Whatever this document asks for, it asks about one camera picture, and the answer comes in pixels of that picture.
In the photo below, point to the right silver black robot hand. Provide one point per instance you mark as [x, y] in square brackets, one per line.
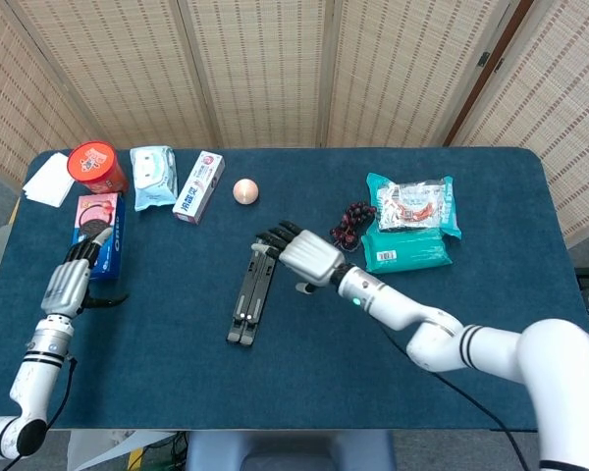
[309, 257]

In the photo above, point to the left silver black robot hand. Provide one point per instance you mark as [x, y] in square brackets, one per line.
[66, 284]

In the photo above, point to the black folding laptop stand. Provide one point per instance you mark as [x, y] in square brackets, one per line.
[255, 294]

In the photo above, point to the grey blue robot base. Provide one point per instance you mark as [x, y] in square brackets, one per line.
[289, 451]

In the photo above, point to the dark red grape bunch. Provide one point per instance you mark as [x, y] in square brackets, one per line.
[351, 218]

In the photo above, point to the blue Oreo cookie box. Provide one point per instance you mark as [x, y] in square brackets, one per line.
[98, 211]

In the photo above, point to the pale pink ball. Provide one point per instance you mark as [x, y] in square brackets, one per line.
[246, 191]

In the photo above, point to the teal snack bag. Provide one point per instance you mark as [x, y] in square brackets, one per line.
[407, 252]

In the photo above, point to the white paper napkins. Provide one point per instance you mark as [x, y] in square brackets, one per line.
[49, 181]

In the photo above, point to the teal clear snack packet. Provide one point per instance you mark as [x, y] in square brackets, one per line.
[412, 203]

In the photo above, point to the red round snack tub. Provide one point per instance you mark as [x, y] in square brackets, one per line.
[92, 164]

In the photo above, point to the white pink toothpaste box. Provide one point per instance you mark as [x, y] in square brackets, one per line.
[198, 189]

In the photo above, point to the light blue wipes pack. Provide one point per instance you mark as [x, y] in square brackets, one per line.
[152, 179]

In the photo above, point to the blue table mat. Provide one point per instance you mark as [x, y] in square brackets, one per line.
[176, 382]

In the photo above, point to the bamboo folding screen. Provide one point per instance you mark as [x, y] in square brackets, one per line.
[260, 73]

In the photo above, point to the small metal screen hinge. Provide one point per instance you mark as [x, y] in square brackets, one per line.
[483, 59]
[499, 65]

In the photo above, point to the brown wooden post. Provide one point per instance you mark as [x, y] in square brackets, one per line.
[491, 73]

